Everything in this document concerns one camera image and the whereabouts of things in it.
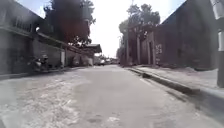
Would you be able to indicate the distant vehicle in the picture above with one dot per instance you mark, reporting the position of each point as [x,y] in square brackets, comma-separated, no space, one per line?
[101,62]

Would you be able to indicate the grey concrete road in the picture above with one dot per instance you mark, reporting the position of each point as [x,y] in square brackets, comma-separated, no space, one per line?
[110,96]

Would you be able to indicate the group of tall trees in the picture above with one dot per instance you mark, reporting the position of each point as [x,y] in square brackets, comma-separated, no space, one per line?
[136,30]

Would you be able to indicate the large dark tree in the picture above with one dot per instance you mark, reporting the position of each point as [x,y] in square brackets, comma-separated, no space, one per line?
[68,20]

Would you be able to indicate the parked motorcycle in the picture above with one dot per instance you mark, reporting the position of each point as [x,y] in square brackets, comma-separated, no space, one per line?
[40,64]

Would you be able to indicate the raised grey pavement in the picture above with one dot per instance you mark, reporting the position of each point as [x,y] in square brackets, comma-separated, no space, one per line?
[190,79]

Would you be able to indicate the grey low building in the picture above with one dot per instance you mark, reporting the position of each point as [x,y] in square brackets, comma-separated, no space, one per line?
[20,46]

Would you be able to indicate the dark utility pole with signs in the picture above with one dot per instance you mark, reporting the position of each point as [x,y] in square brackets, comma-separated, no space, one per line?
[220,50]

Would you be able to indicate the dark building with wall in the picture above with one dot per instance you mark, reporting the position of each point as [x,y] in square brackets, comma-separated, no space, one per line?
[183,40]

